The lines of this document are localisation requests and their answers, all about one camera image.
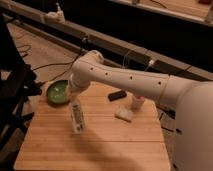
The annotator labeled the grey metal rail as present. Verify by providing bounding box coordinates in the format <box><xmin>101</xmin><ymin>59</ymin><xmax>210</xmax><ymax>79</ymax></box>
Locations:
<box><xmin>0</xmin><ymin>0</ymin><xmax>213</xmax><ymax>81</ymax></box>

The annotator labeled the white plastic bottle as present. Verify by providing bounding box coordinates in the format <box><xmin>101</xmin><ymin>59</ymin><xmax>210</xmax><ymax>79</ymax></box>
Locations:
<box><xmin>70</xmin><ymin>99</ymin><xmax>85</xmax><ymax>134</ymax></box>

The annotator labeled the black rectangular block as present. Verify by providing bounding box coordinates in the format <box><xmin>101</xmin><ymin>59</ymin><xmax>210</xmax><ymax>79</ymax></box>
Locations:
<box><xmin>108</xmin><ymin>90</ymin><xmax>127</xmax><ymax>101</ymax></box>

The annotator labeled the green bowl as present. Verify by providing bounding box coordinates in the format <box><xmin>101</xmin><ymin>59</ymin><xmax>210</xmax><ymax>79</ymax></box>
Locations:
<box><xmin>46</xmin><ymin>80</ymin><xmax>69</xmax><ymax>105</ymax></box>

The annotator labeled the black cable on floor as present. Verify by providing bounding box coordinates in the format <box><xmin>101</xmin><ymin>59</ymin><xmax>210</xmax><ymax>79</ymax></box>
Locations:
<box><xmin>16</xmin><ymin>36</ymin><xmax>89</xmax><ymax>84</ymax></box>

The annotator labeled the black tripod stand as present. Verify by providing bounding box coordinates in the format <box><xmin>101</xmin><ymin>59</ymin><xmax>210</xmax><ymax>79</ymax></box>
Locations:
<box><xmin>0</xmin><ymin>12</ymin><xmax>42</xmax><ymax>151</ymax></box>

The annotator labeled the pale sponge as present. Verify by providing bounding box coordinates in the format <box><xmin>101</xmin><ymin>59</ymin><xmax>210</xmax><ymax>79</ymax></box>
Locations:
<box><xmin>115</xmin><ymin>107</ymin><xmax>133</xmax><ymax>122</ymax></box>

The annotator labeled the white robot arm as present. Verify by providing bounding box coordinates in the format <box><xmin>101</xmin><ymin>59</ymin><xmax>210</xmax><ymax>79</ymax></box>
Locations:
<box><xmin>69</xmin><ymin>50</ymin><xmax>213</xmax><ymax>171</ymax></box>

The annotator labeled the white cable at rail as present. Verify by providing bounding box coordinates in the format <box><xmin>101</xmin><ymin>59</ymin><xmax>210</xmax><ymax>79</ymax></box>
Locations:
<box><xmin>121</xmin><ymin>49</ymin><xmax>156</xmax><ymax>73</ymax></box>

